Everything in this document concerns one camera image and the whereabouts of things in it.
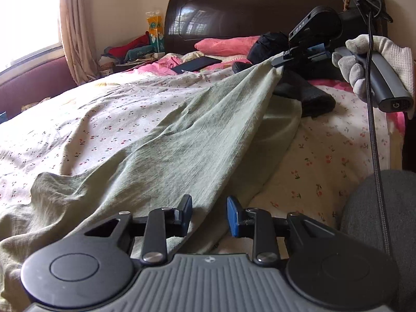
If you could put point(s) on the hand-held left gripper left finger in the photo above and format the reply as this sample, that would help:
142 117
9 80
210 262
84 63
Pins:
187 214

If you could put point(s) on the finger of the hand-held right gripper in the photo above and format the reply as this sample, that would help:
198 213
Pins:
281 61

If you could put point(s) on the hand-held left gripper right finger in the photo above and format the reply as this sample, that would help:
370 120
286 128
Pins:
233 217

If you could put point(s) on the light green pants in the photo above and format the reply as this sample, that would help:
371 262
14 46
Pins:
195 130

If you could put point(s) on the person's right hand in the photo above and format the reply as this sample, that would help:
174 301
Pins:
396 61

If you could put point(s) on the black bag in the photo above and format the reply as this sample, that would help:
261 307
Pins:
266 45

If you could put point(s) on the dark grey folded cloth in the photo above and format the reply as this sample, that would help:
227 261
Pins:
312 97

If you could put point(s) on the pink pillow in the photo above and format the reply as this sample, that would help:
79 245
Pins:
224 45

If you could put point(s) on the dark wooden headboard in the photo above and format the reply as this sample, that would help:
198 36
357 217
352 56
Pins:
227 13

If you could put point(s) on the black phone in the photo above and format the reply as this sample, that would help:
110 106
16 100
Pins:
195 65

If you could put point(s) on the yellow green tissue pack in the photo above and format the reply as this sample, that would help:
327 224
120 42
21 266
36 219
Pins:
155 29

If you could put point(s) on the cherry print bed sheet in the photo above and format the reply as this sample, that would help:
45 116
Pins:
97 113

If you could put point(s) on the teal cloth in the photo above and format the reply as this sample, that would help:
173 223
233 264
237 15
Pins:
139 53

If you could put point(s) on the person's grey clothed leg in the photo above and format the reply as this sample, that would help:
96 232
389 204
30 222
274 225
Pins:
383 227

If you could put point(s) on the red cloth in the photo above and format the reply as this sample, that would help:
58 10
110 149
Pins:
130 47

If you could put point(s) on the white basket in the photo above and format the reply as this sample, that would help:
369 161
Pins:
106 73

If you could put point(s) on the maroon sofa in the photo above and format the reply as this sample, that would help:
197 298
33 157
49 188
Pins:
32 81

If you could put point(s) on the beige curtain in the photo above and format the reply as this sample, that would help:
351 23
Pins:
78 22

